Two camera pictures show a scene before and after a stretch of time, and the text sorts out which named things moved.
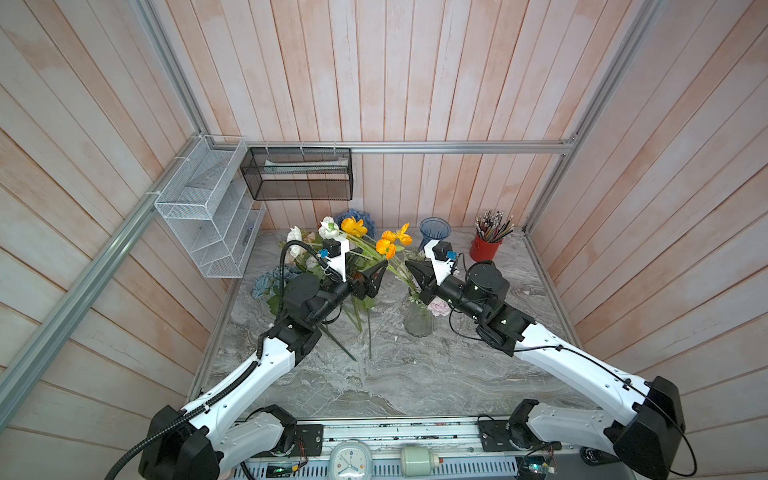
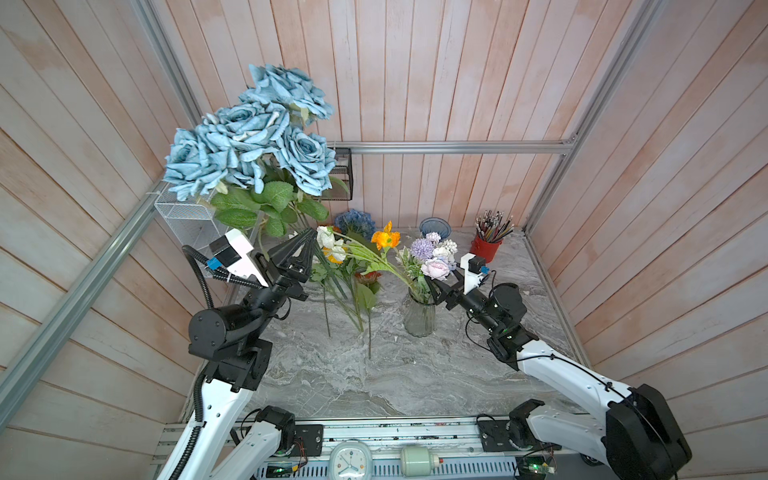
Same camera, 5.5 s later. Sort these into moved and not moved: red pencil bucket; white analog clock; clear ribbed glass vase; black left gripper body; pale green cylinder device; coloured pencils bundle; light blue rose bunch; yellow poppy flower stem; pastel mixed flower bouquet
Moved: black left gripper body; pastel mixed flower bouquet; light blue rose bunch; yellow poppy flower stem
Not moved: red pencil bucket; white analog clock; clear ribbed glass vase; coloured pencils bundle; pale green cylinder device
